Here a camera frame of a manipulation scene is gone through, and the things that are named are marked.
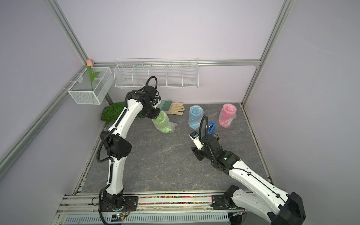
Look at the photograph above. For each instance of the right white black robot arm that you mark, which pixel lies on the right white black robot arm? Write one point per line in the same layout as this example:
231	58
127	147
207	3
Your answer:
267	201

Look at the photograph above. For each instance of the pink plastic wine glass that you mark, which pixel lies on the pink plastic wine glass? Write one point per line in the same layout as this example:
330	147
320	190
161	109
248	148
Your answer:
226	115

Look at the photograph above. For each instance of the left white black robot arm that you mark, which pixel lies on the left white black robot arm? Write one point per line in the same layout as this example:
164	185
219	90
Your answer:
114	147

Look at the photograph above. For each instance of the blue plastic wine glass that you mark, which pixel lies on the blue plastic wine glass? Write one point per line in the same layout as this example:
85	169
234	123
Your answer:
195	116

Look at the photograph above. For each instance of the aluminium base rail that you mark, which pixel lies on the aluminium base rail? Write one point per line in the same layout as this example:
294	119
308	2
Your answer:
169	208

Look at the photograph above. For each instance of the small white wire basket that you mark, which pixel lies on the small white wire basket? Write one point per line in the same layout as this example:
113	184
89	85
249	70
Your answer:
81	90

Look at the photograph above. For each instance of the artificial pink tulip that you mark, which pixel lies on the artificial pink tulip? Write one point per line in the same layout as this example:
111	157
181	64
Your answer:
92	74

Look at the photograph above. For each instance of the green artificial grass mat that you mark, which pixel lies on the green artificial grass mat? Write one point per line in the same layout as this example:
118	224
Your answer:
112	112

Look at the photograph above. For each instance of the blue tape dispenser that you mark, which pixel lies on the blue tape dispenser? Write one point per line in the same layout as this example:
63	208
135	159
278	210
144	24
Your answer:
211	127

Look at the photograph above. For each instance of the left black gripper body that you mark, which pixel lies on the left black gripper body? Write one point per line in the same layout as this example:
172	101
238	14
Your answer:
150	111

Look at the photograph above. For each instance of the bubble wrap sheet stack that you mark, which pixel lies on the bubble wrap sheet stack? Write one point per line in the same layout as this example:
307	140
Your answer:
163	123

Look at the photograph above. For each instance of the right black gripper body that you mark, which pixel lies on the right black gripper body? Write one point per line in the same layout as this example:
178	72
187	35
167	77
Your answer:
201	153

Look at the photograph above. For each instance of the beige cloth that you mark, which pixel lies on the beige cloth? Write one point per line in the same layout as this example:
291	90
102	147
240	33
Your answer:
176	109

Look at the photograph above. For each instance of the green plastic wine glass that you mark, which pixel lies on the green plastic wine glass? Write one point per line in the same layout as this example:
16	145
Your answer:
163	122

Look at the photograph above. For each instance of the long white wire shelf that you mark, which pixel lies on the long white wire shelf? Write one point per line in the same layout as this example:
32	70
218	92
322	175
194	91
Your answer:
170	72

